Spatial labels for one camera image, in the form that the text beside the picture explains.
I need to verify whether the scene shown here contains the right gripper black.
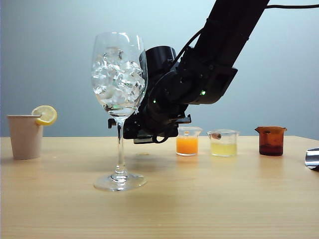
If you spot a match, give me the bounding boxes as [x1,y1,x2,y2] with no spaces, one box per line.
[107,111,192,140]

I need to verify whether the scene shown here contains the clear cup with orange juice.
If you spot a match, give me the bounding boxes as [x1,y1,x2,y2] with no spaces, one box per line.
[174,126,203,157]

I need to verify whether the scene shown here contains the amber glass measuring cup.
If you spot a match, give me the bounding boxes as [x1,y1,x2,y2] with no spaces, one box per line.
[254,126,288,157]

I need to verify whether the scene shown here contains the beige paper cup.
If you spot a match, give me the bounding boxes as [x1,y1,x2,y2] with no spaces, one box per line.
[6,115,43,160]

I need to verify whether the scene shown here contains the tall clear wine glass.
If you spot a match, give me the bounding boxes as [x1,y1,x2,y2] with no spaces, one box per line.
[91,31,149,192]

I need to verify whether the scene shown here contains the clear ice cubes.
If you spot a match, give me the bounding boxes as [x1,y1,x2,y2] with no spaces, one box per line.
[91,47,147,113]

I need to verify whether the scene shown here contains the yellow lemon slice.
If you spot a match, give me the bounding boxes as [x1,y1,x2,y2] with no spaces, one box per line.
[31,105,58,126]

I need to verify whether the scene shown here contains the shiny steel ice scoop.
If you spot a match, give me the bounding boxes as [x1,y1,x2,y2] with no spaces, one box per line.
[304,147,319,171]

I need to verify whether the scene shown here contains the black looped wrist cable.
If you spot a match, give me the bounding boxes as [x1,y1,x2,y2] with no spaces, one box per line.
[151,128,176,144]

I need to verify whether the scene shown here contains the clear cup with wooden handle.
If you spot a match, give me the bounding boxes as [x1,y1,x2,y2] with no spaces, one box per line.
[206,129,240,157]

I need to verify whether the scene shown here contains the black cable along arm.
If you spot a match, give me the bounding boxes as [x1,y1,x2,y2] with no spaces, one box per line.
[171,3,319,66]

